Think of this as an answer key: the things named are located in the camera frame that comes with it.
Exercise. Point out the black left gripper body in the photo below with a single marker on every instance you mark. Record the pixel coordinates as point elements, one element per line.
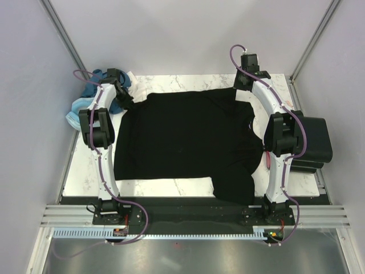
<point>124,99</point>

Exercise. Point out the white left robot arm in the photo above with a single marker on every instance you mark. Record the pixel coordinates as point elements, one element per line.
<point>99,135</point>

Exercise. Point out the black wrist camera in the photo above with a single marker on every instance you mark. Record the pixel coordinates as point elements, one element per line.
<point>249,63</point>
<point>114,73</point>

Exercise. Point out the black t shirt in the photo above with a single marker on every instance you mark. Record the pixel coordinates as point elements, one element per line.
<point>195,134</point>

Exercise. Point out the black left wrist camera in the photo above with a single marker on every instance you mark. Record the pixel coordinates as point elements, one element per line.
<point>114,73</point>

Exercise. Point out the aluminium frame rail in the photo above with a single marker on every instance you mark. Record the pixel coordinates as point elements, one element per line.
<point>306,216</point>

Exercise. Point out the white slotted cable duct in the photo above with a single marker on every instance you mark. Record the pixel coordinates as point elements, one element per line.
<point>115,234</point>

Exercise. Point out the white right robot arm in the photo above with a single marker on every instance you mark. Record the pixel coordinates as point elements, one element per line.
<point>276,195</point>

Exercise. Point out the black and pink drawer box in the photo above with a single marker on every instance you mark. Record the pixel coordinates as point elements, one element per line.
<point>313,142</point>

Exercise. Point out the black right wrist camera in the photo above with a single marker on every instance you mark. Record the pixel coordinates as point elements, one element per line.
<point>249,63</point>

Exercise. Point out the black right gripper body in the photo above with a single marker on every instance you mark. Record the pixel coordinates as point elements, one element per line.
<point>238,84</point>

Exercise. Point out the white t shirt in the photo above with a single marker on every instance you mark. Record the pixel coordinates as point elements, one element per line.
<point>137,90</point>

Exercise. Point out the light blue ring toy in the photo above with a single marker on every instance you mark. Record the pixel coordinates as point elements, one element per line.
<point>73,116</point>

